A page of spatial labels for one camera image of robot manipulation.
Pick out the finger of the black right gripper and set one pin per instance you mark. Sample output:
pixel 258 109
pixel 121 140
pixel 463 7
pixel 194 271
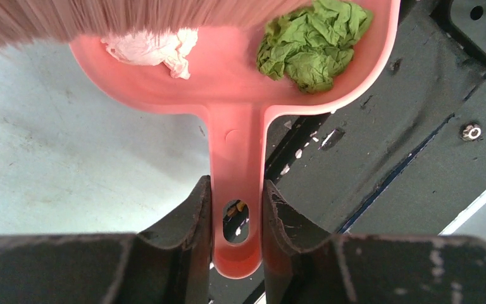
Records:
pixel 304 263
pixel 166 263

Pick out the pink dustpan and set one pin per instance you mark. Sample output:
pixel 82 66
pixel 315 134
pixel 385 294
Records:
pixel 237 104

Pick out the white paper scrap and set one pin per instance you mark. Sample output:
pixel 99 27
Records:
pixel 149 49

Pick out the green paper scrap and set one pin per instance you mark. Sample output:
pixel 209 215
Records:
pixel 313 44

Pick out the pink hand brush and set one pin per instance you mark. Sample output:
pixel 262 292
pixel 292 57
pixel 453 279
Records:
pixel 23 22

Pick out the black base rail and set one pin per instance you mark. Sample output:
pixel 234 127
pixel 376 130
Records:
pixel 408 157

